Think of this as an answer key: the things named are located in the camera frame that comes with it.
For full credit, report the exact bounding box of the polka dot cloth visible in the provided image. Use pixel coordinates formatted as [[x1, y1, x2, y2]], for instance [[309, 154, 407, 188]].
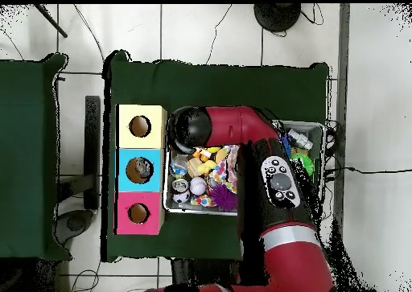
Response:
[[208, 145, 240, 194]]

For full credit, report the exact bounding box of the crushed clear plastic bottle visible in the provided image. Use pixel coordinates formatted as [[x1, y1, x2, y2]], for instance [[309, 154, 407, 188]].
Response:
[[169, 158, 189, 179]]

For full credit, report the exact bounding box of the wooden three-hole box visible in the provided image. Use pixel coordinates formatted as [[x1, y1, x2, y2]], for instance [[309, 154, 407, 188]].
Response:
[[114, 104, 168, 236]]

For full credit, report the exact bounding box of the yellow plush toy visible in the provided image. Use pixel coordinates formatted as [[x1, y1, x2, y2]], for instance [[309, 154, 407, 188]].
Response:
[[196, 159, 218, 176]]

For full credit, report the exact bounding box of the white baseball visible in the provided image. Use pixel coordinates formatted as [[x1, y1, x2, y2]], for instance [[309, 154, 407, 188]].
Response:
[[189, 176, 208, 196]]

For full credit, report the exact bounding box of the purple spiky ball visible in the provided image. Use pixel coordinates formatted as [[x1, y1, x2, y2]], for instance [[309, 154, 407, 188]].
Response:
[[208, 182, 238, 212]]

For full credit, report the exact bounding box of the small soccer ball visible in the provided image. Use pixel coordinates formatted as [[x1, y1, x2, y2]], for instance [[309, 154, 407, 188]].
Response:
[[172, 190, 192, 204]]

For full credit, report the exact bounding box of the dark green table cloth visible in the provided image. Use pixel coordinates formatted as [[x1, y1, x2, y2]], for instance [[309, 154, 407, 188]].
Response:
[[101, 49, 331, 263], [0, 52, 72, 261]]

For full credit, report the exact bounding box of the green spiky ball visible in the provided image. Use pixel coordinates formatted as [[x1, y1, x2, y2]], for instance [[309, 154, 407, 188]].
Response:
[[289, 153, 314, 176]]

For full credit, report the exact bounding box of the black upright stand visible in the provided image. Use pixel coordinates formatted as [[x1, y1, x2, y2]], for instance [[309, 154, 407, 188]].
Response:
[[57, 95, 101, 211]]

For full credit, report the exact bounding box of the grey oval floor object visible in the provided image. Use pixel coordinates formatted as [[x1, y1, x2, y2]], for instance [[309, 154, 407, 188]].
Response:
[[52, 208, 95, 245]]

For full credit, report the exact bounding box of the black round stand base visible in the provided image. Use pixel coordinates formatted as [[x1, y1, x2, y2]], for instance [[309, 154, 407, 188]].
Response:
[[253, 3, 303, 33]]

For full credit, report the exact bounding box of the black tripod leg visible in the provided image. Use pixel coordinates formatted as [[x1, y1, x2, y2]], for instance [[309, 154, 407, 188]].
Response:
[[33, 3, 69, 39]]

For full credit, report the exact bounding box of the silver wire mesh bin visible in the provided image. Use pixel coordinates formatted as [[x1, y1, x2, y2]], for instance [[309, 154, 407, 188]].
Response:
[[163, 118, 326, 216]]

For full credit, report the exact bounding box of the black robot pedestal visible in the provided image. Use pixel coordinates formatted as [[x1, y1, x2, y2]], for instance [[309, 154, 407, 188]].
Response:
[[170, 257, 241, 287]]

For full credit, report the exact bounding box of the thin black cable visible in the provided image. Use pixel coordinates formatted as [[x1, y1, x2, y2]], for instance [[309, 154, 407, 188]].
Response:
[[72, 3, 105, 63], [205, 3, 233, 66]]

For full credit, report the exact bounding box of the grey floor cable cover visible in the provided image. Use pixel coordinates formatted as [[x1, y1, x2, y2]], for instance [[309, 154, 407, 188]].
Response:
[[332, 3, 351, 228]]

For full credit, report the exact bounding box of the black power cable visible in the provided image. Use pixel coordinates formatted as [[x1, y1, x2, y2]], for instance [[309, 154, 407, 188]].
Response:
[[323, 165, 412, 177]]

